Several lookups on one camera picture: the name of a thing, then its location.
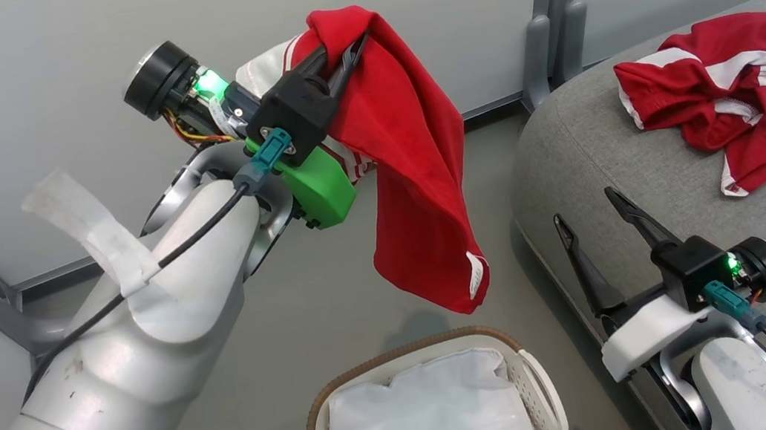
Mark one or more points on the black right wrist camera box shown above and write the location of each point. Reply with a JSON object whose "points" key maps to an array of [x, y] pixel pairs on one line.
{"points": [[690, 265]]}

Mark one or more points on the red garment with white tag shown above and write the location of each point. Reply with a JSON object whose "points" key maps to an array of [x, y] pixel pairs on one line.
{"points": [[413, 166]]}

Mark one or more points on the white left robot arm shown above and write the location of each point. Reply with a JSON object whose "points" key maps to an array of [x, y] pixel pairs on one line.
{"points": [[114, 380]]}

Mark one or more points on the white basket liner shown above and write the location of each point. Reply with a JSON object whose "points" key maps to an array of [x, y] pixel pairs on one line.
{"points": [[427, 419]]}

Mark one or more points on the translucent white tape strip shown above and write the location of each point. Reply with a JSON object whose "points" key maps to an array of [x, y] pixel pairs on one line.
{"points": [[92, 226]]}

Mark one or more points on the red garment with white stripes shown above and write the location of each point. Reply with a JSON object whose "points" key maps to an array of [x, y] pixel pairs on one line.
{"points": [[681, 98]]}

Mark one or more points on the wicker laundry basket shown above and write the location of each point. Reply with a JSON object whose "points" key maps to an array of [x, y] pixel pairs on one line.
{"points": [[402, 351]]}

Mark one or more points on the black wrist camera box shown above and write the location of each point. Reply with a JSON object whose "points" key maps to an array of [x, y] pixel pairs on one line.
{"points": [[690, 265], [294, 115]]}

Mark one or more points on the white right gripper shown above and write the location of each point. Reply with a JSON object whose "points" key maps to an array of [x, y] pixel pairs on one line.
{"points": [[648, 339]]}

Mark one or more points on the grey fabric sofa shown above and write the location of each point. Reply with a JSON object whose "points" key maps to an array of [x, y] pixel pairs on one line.
{"points": [[641, 133]]}

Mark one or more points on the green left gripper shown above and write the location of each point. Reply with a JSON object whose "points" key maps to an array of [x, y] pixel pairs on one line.
{"points": [[319, 186]]}

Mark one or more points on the grey partition foot bracket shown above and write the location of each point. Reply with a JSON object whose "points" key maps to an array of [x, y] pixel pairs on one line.
{"points": [[4, 321], [574, 38], [538, 66]]}

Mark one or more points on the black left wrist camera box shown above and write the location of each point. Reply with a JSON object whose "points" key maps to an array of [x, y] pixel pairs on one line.
{"points": [[294, 115]]}

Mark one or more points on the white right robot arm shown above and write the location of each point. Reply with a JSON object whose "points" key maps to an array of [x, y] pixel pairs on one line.
{"points": [[736, 383]]}

